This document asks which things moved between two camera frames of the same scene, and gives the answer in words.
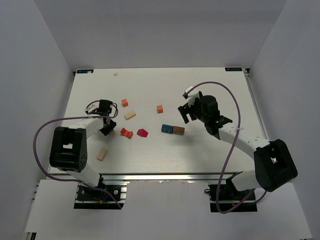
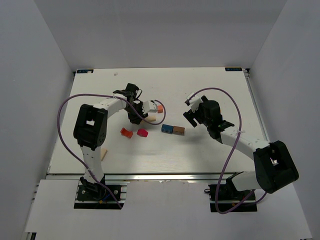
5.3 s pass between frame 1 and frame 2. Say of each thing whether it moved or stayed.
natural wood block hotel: moved
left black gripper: moved
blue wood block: stayed
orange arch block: stayed
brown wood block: stayed
